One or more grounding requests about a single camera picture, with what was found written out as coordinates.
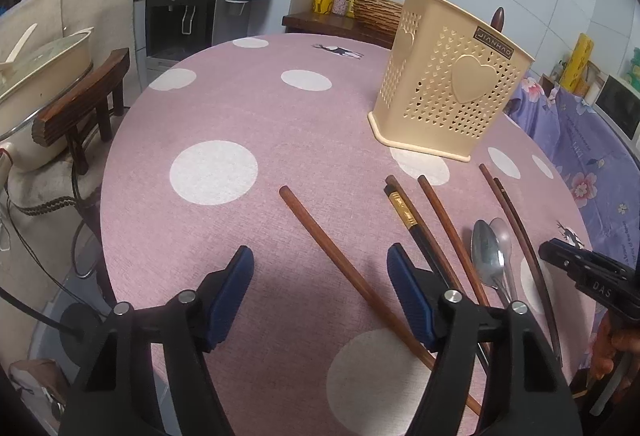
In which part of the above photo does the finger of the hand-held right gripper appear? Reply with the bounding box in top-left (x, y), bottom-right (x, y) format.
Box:
top-left (538, 238), bottom-right (626, 289)

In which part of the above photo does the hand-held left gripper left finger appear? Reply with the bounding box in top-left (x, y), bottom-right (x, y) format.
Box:
top-left (59, 245), bottom-right (256, 436)

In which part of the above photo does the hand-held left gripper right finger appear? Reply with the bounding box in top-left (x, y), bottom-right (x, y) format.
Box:
top-left (386, 243), bottom-right (583, 436)

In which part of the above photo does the thin dark wooden chopstick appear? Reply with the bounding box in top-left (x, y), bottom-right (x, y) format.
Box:
top-left (479, 163), bottom-right (558, 357)
top-left (494, 177), bottom-right (564, 368)

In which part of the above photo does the metal spoon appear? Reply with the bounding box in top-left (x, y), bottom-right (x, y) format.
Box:
top-left (471, 219), bottom-right (502, 374)
top-left (489, 217), bottom-right (519, 304)

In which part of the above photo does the black chopstick with gold band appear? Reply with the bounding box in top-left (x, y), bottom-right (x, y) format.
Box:
top-left (383, 185), bottom-right (453, 289)

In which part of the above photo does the thick brown wooden chopstick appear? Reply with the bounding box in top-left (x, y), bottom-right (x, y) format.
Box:
top-left (279, 185), bottom-right (483, 417)

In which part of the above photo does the cream perforated utensil holder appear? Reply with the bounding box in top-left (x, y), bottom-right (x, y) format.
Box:
top-left (367, 0), bottom-right (537, 163)

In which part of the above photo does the person's right hand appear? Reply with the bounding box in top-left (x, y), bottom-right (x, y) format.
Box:
top-left (591, 311), bottom-right (640, 384)

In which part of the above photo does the purple floral cloth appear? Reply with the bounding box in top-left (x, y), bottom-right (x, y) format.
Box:
top-left (505, 71), bottom-right (640, 369)

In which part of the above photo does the white microwave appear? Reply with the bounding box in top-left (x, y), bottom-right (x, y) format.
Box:
top-left (595, 73), bottom-right (640, 140)

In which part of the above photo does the pink polka-dot tablecloth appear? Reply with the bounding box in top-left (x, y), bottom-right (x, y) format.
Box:
top-left (100, 33), bottom-right (596, 436)

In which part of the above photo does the yellow box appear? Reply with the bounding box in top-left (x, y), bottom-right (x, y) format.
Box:
top-left (558, 33), bottom-right (594, 95)

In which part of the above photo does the dark wooden chair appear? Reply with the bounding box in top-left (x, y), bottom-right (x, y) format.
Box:
top-left (31, 47), bottom-right (132, 177)

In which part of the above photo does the dark wooden side table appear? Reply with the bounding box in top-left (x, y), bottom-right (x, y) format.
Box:
top-left (282, 11), bottom-right (401, 49)

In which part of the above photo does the cream cooking pot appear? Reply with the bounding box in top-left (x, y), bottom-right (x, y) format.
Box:
top-left (0, 27), bottom-right (97, 173)

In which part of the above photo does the wicker basket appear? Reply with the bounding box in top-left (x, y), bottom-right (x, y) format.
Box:
top-left (352, 0), bottom-right (405, 35)

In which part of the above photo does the cream cloth cover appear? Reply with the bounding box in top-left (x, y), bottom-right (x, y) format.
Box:
top-left (0, 0), bottom-right (147, 82)

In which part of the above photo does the cream plastic ladle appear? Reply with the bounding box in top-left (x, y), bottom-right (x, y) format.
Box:
top-left (0, 23), bottom-right (39, 73)

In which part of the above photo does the black cable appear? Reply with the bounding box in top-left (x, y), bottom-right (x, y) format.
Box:
top-left (0, 156), bottom-right (108, 347)

